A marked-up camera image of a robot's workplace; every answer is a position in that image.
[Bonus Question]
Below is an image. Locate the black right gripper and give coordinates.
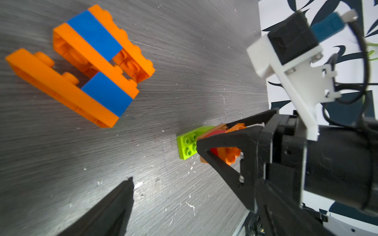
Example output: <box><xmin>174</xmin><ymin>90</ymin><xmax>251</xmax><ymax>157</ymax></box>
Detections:
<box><xmin>197</xmin><ymin>108</ymin><xmax>378</xmax><ymax>216</ymax></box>

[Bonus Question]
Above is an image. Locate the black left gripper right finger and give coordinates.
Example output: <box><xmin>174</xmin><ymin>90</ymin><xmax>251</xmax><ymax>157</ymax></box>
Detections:
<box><xmin>256</xmin><ymin>180</ymin><xmax>334</xmax><ymax>236</ymax></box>

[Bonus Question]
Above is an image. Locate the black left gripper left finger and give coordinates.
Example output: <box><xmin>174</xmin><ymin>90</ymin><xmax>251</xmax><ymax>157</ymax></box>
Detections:
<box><xmin>59</xmin><ymin>178</ymin><xmax>134</xmax><ymax>236</ymax></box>

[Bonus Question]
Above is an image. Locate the brown lego brick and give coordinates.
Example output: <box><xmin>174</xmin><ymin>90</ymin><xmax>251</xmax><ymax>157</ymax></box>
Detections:
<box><xmin>196</xmin><ymin>124</ymin><xmax>232</xmax><ymax>165</ymax></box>

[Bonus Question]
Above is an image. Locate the large orange lego brick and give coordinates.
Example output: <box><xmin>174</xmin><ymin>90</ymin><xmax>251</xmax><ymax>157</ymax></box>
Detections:
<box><xmin>218</xmin><ymin>124</ymin><xmax>246</xmax><ymax>164</ymax></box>

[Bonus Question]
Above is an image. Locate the red square lego brick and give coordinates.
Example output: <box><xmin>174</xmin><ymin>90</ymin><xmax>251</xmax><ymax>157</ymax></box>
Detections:
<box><xmin>204</xmin><ymin>130</ymin><xmax>226</xmax><ymax>156</ymax></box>

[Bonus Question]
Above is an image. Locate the green long lego brick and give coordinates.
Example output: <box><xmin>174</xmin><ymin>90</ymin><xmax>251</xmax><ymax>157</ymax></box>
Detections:
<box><xmin>176</xmin><ymin>126</ymin><xmax>215</xmax><ymax>160</ymax></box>

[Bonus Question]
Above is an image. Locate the small orange lego brick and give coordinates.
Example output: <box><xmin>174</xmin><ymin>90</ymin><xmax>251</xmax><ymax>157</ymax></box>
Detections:
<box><xmin>89</xmin><ymin>5</ymin><xmax>155</xmax><ymax>84</ymax></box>

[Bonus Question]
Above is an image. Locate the blue square lego brick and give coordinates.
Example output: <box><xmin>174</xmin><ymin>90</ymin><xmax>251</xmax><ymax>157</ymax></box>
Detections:
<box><xmin>67</xmin><ymin>10</ymin><xmax>122</xmax><ymax>61</ymax></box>

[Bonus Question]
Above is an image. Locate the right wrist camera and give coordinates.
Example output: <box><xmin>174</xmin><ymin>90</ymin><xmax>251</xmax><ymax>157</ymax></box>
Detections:
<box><xmin>247</xmin><ymin>9</ymin><xmax>358</xmax><ymax>78</ymax></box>

